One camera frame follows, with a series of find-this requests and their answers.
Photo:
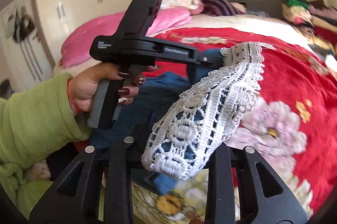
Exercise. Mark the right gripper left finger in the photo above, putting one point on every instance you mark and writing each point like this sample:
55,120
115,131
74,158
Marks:
74,196

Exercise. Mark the red floral bedspread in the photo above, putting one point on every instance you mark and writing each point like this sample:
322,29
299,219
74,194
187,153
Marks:
293,125

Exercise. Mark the blue denim lace-trimmed pants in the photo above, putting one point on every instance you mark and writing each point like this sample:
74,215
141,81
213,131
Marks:
182,141

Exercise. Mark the stack of folded clothes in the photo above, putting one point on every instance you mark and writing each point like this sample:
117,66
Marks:
315,21

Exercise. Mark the white bedroom door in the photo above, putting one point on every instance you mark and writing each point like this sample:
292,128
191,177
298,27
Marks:
23,44

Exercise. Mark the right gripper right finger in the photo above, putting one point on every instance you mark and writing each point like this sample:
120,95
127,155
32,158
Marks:
263,196

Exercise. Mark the purple striped pillow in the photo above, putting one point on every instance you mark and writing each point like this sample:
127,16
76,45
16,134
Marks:
220,8

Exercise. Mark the green sleeve left forearm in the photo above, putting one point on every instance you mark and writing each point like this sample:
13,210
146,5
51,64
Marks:
35,124

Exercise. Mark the floral beige pillow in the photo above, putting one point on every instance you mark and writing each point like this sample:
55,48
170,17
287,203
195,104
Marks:
195,7

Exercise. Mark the pink quilt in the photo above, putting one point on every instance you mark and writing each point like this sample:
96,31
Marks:
75,49

